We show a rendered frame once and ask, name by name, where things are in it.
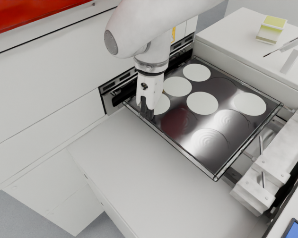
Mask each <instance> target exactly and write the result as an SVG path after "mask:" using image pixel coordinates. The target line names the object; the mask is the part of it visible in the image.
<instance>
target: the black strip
mask: <svg viewBox="0 0 298 238"><path fill-rule="evenodd" d="M297 187H298V181H297V182H296V184H295V186H294V187H293V189H292V190H291V192H290V194H289V195H288V197H287V198H286V200H285V201H284V203H283V205H282V206H281V208H280V209H279V211H278V212H277V214H276V215H275V217H274V219H273V220H272V222H271V223H270V225H269V227H268V228H267V230H266V231H265V233H264V235H263V236H262V238H266V237H267V236H268V234H269V232H270V231H271V229H272V228H273V226H274V224H275V222H276V221H277V219H278V218H279V216H280V214H281V213H282V211H283V210H284V208H285V206H286V205H287V203H288V202H289V200H290V199H291V197H292V195H293V194H294V192H295V190H296V189H297Z"/></svg>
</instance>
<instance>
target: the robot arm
mask: <svg viewBox="0 0 298 238"><path fill-rule="evenodd" d="M223 1H224V0H122V1H121V2H120V4H119V5H118V7H117V8H116V9H115V11H114V13H113V14H112V15H111V17H110V19H109V21H108V23H107V25H106V27H105V32H104V42H105V46H106V48H107V50H108V51H109V53H110V54H111V55H113V56H114V57H116V58H120V59H126V58H130V57H133V56H134V58H133V61H134V66H135V67H136V70H137V71H138V79H137V92H136V102H137V105H138V106H139V105H140V104H141V109H140V112H141V113H142V117H143V118H146V119H150V120H152V119H153V117H154V108H155V106H156V104H157V102H158V101H159V99H160V97H161V94H162V92H163V81H164V72H165V70H166V69H167V67H168V62H169V54H170V46H171V38H172V30H173V27H175V26H177V25H179V24H181V23H183V22H185V21H187V20H189V19H191V18H193V17H195V16H197V15H199V14H201V13H203V12H205V11H207V10H209V9H211V8H213V7H215V6H216V5H218V4H220V3H221V2H223Z"/></svg>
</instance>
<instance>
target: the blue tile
mask: <svg viewBox="0 0 298 238"><path fill-rule="evenodd" d="M285 238H298V224H297V223H295V222H294V223H293V224H292V226H291V228H290V230H289V231H288V233H287V235H286V237H285Z"/></svg>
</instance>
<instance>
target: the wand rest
mask: <svg viewBox="0 0 298 238"><path fill-rule="evenodd" d="M296 38H297V37H296ZM296 38H294V39H296ZM294 39H292V40H294ZM292 40H291V41H292ZM295 46H296V47H295ZM293 47H295V48H294V49H293V51H292V52H291V54H290V55H289V57H288V59H287V60H286V62H285V64H284V65H283V67H282V68H281V70H280V72H281V73H283V74H287V73H288V72H289V71H290V69H291V68H292V66H293V65H294V63H295V62H296V60H297V59H298V39H296V40H294V41H292V42H290V41H289V42H287V43H285V44H283V46H282V47H280V48H279V50H280V51H281V53H282V52H285V51H287V50H289V49H291V48H293Z"/></svg>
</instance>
